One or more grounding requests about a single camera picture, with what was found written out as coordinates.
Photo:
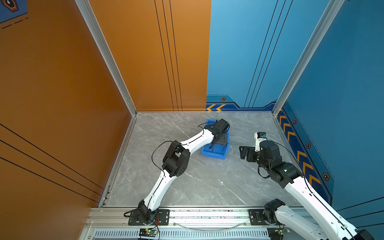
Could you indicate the right aluminium corner post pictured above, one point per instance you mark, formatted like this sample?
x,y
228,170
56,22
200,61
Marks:
x,y
328,16

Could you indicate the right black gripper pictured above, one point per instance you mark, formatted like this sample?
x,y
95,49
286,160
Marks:
x,y
250,150

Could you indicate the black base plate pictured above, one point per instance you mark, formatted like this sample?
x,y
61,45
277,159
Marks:
x,y
159,217
257,217

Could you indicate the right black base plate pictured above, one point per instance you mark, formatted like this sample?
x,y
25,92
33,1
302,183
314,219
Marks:
x,y
257,217

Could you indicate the aluminium front rail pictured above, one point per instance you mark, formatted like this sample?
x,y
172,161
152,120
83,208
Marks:
x,y
188,223

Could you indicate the left aluminium corner post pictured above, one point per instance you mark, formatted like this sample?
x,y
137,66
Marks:
x,y
101,42

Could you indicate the blue plastic bin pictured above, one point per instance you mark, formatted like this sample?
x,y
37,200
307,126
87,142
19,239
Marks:
x,y
217,152

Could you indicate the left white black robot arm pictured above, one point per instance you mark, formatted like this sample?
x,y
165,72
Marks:
x,y
175,163

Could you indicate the right small circuit board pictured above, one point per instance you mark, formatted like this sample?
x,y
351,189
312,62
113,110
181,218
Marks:
x,y
282,232

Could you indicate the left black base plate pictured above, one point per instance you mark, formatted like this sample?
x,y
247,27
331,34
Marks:
x,y
159,217

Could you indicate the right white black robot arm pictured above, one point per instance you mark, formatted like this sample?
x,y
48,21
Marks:
x,y
329,224

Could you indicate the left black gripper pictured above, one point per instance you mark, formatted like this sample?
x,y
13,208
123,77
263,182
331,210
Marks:
x,y
223,141

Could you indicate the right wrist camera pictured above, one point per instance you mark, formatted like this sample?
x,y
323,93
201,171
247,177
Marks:
x,y
259,137

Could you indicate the aluminium corner post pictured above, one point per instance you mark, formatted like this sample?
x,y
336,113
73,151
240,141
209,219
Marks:
x,y
328,16
101,42

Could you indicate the green circuit board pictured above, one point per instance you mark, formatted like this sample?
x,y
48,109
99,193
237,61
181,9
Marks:
x,y
148,234

